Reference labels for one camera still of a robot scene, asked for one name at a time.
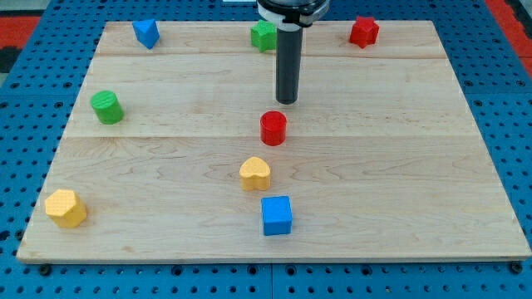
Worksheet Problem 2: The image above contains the blue cube block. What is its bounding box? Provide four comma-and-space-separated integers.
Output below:
261, 196, 293, 236

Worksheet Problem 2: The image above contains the yellow hexagon block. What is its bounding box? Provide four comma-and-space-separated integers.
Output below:
45, 189, 87, 228

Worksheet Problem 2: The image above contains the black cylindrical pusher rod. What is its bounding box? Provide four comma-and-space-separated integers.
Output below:
276, 28, 303, 105

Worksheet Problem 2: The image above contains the red star block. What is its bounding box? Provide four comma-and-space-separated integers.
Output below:
349, 16, 380, 48

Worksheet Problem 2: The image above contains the yellow heart block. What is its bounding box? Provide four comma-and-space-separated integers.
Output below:
239, 156, 271, 191

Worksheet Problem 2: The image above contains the green star block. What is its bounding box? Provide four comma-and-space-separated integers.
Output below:
250, 20, 277, 52

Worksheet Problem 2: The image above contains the red cylinder block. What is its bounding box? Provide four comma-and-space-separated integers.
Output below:
260, 110, 288, 146

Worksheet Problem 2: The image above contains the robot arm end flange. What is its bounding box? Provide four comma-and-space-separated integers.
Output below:
257, 0, 331, 32

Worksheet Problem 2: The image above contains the green cylinder block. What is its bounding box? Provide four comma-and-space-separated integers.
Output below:
90, 91, 124, 125

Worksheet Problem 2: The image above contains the blue triangle block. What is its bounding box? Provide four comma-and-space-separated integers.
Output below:
132, 19, 160, 49

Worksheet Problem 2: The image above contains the wooden board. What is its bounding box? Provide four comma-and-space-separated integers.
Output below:
17, 21, 531, 264

